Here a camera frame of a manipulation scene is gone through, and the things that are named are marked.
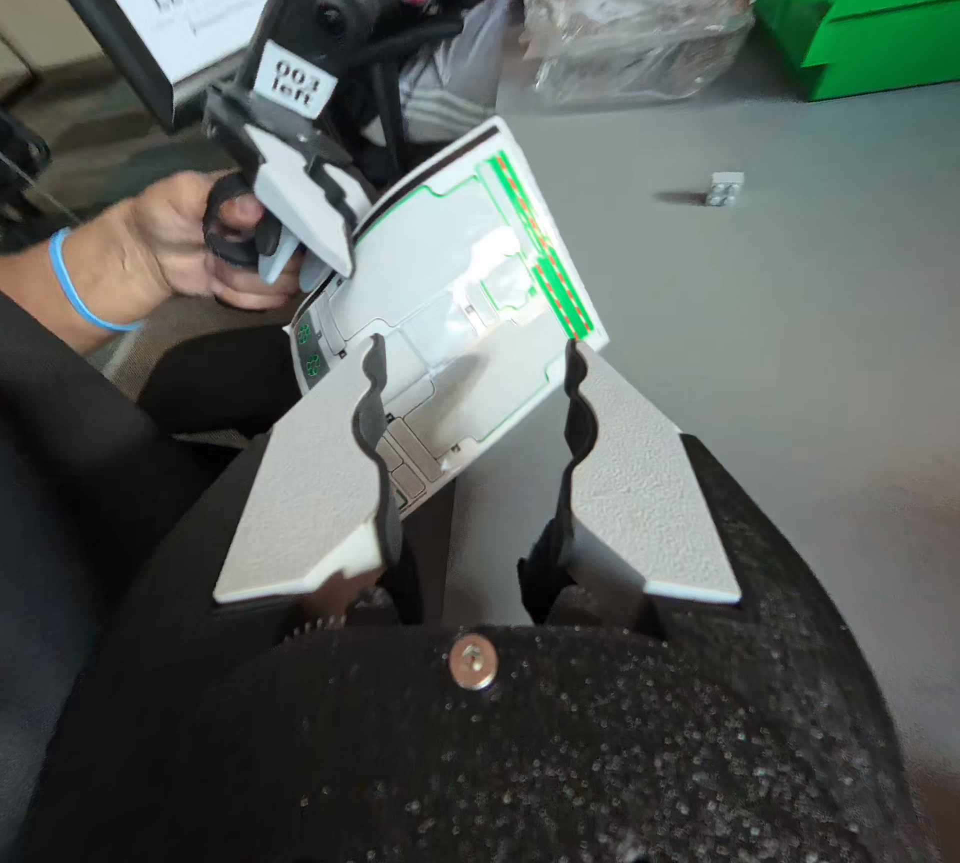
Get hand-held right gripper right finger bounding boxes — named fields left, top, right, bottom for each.
left=517, top=338, right=744, bottom=605

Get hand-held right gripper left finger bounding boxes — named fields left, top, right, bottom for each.
left=213, top=336, right=404, bottom=605

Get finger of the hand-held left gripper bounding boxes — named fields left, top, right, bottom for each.
left=309, top=152, right=378, bottom=228
left=246, top=124, right=359, bottom=279

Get white sticker sheet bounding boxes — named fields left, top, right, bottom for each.
left=283, top=116, right=610, bottom=521

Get person's left forearm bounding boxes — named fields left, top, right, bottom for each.
left=0, top=229, right=114, bottom=356

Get small grey lego brick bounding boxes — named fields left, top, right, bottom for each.
left=703, top=170, right=746, bottom=209

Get person's left hand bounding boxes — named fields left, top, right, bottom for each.
left=71, top=169, right=303, bottom=324

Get grey striped bag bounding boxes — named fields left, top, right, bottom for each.
left=396, top=0, right=522, bottom=146

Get blue wristband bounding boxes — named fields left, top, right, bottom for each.
left=48, top=227, right=144, bottom=333

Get clear plastic bags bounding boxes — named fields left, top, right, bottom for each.
left=519, top=0, right=760, bottom=108

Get black cable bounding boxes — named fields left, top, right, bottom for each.
left=341, top=15, right=470, bottom=80

